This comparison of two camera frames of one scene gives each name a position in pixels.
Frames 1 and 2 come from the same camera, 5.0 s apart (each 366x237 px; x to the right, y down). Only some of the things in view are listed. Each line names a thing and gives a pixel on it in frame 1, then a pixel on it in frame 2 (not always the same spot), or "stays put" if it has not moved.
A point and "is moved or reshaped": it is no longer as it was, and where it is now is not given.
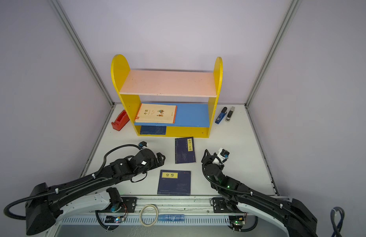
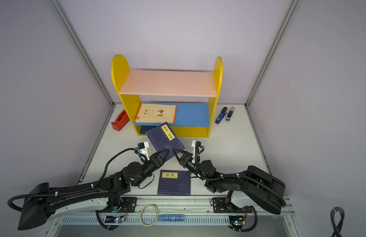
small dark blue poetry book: (184, 150) is moved or reshaped
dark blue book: (153, 130) stays put
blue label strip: (169, 217) stays put
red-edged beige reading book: (149, 113) stays put
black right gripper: (207, 160) → (185, 159)
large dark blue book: (172, 182) stays put
